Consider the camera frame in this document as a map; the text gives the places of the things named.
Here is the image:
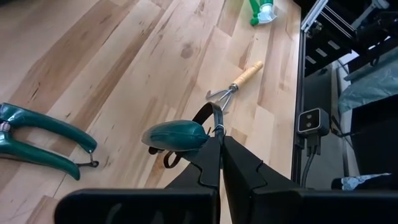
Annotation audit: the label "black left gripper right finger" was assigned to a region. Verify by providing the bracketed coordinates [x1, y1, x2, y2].
[221, 136, 398, 224]

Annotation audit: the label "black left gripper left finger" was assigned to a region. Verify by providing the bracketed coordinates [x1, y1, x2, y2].
[54, 136, 223, 224]

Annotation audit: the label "dark teal strapped pruning shears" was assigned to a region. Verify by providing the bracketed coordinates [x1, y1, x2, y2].
[141, 101, 227, 169]

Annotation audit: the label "green-handled pruning shears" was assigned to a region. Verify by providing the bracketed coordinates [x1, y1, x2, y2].
[0, 102, 100, 181]

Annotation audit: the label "wooden-handled hand rake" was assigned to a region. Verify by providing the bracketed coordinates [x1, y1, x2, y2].
[205, 60, 264, 113]

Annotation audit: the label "green spray bottle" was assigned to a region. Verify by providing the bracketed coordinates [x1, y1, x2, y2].
[248, 0, 278, 26]

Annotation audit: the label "grey plastic sheet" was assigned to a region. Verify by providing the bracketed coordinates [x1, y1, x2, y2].
[337, 46, 398, 114]

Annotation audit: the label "black table-level camera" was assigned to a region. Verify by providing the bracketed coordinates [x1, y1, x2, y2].
[297, 107, 331, 157]

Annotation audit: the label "black aluminium table frame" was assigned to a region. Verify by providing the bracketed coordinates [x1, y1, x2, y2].
[290, 0, 358, 187]

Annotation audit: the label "silver aluminium bracket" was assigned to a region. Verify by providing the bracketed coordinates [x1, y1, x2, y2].
[300, 0, 329, 33]

